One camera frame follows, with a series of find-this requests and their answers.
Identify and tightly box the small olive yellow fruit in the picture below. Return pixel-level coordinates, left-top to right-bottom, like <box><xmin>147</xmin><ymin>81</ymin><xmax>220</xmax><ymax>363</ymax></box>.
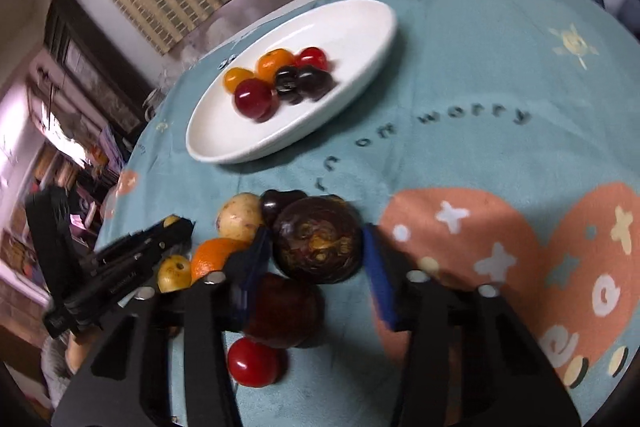
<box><xmin>157</xmin><ymin>255</ymin><xmax>192</xmax><ymax>293</ymax></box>

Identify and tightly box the small red tomato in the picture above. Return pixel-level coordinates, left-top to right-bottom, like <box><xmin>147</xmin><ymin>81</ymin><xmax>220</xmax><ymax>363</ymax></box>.
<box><xmin>227</xmin><ymin>337</ymin><xmax>283</xmax><ymax>388</ymax></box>

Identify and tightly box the pale striped pepino melon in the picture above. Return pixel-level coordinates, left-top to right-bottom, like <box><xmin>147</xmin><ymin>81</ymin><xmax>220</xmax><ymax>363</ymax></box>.
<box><xmin>216</xmin><ymin>193</ymin><xmax>262</xmax><ymax>243</ymax></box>

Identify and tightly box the dark red apple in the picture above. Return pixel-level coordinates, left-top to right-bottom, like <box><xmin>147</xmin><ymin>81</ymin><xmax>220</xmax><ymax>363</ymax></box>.
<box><xmin>242</xmin><ymin>273</ymin><xmax>326</xmax><ymax>349</ymax></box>

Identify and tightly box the small black cherry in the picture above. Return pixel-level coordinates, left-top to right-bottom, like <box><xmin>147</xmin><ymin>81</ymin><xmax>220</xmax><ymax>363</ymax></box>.
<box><xmin>259</xmin><ymin>190</ymin><xmax>307</xmax><ymax>227</ymax></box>

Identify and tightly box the dark brown passion fruit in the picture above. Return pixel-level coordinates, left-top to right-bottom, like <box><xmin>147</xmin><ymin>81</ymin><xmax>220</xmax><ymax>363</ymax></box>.
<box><xmin>272</xmin><ymin>196</ymin><xmax>363</xmax><ymax>285</ymax></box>

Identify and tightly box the dark red plum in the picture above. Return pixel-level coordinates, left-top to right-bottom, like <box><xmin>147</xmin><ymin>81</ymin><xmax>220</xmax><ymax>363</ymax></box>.
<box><xmin>233</xmin><ymin>78</ymin><xmax>278</xmax><ymax>122</ymax></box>

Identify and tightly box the small orange tomato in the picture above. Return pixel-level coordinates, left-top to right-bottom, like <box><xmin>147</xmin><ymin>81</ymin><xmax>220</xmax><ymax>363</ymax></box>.
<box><xmin>222</xmin><ymin>67</ymin><xmax>254</xmax><ymax>94</ymax></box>

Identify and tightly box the medium orange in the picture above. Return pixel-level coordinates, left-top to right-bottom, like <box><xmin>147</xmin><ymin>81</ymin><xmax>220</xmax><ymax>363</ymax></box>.
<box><xmin>255</xmin><ymin>48</ymin><xmax>295</xmax><ymax>84</ymax></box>

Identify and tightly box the black plum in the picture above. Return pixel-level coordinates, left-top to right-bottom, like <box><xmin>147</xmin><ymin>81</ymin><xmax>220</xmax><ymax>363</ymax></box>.
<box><xmin>274</xmin><ymin>65</ymin><xmax>303</xmax><ymax>105</ymax></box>

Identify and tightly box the red cherry tomato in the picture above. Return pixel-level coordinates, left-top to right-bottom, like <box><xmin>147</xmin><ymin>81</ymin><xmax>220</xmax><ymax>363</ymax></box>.
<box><xmin>295</xmin><ymin>46</ymin><xmax>330</xmax><ymax>72</ymax></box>

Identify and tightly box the person's left hand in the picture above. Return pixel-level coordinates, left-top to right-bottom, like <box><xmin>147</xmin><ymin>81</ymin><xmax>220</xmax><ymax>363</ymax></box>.
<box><xmin>65</xmin><ymin>327</ymin><xmax>102</xmax><ymax>375</ymax></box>

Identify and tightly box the dark framed picture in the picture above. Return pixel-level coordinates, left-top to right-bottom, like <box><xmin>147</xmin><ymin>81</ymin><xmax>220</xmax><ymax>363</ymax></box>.
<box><xmin>43</xmin><ymin>0</ymin><xmax>152</xmax><ymax>142</ymax></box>

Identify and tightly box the teal printed tablecloth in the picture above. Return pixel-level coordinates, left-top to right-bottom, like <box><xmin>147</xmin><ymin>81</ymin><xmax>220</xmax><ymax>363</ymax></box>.
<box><xmin>99</xmin><ymin>0</ymin><xmax>639</xmax><ymax>421</ymax></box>

